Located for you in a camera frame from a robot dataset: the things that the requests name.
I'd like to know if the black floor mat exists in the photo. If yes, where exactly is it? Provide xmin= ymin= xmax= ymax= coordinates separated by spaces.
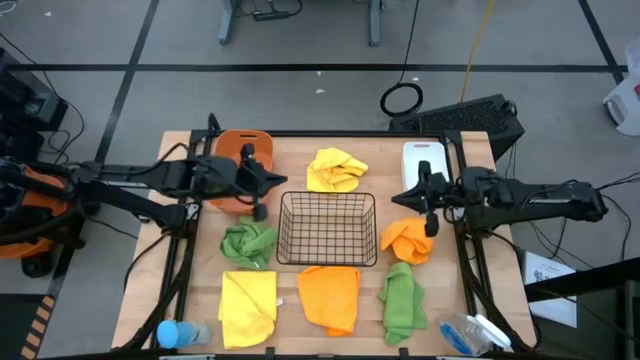
xmin=0 ymin=292 xmax=57 ymax=360

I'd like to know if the black perforated computer tower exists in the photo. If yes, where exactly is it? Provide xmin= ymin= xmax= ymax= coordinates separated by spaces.
xmin=388 ymin=93 xmax=526 ymax=161

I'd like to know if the black equipment box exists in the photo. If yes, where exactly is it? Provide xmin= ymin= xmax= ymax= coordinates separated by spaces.
xmin=0 ymin=47 xmax=69 ymax=161

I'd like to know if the green microfiber towel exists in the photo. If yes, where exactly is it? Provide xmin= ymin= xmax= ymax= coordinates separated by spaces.
xmin=219 ymin=215 xmax=279 ymax=271
xmin=377 ymin=261 xmax=430 ymax=346

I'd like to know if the white plastic item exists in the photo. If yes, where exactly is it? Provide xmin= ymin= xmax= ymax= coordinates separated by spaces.
xmin=602 ymin=37 xmax=640 ymax=137

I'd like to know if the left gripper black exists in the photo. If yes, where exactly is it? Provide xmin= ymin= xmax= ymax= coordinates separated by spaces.
xmin=192 ymin=143 xmax=289 ymax=222

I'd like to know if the grey desk leg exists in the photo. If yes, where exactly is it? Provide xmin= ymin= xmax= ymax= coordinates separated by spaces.
xmin=368 ymin=0 xmax=384 ymax=48
xmin=218 ymin=0 xmax=239 ymax=46

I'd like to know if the orange and black machine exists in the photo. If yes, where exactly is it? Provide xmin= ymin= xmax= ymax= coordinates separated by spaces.
xmin=0 ymin=154 xmax=86 ymax=279

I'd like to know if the black wire basket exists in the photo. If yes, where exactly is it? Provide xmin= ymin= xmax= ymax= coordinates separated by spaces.
xmin=275 ymin=190 xmax=379 ymax=268

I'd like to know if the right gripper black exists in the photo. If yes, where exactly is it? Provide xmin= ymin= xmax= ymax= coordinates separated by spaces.
xmin=391 ymin=159 xmax=469 ymax=239

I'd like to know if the clear container blue label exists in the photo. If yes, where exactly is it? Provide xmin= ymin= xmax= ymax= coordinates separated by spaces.
xmin=439 ymin=312 xmax=514 ymax=357

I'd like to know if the blue capped water bottle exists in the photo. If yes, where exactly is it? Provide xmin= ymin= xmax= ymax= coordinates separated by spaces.
xmin=156 ymin=319 xmax=214 ymax=350

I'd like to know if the yellow cable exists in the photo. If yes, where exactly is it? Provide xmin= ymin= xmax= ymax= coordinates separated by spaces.
xmin=459 ymin=0 xmax=497 ymax=104

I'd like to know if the black coiled cable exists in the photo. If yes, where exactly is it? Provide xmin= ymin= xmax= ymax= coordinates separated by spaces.
xmin=379 ymin=0 xmax=425 ymax=119

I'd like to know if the black metal beam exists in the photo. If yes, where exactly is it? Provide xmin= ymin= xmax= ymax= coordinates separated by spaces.
xmin=523 ymin=257 xmax=640 ymax=303

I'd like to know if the orange microfiber towel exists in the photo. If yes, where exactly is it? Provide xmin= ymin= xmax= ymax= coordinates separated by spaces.
xmin=296 ymin=265 xmax=361 ymax=338
xmin=379 ymin=216 xmax=435 ymax=266

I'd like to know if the white paper sheet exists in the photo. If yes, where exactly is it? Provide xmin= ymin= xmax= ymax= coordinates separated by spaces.
xmin=522 ymin=249 xmax=579 ymax=329

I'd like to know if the yellow microfiber towel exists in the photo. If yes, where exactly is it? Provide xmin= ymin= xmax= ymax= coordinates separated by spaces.
xmin=217 ymin=270 xmax=279 ymax=350
xmin=305 ymin=146 xmax=370 ymax=194

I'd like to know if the white plastic basket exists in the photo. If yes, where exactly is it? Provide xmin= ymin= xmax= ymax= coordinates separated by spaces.
xmin=401 ymin=141 xmax=451 ymax=194

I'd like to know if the black power strip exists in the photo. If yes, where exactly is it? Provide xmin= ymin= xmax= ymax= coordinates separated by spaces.
xmin=252 ymin=9 xmax=291 ymax=22

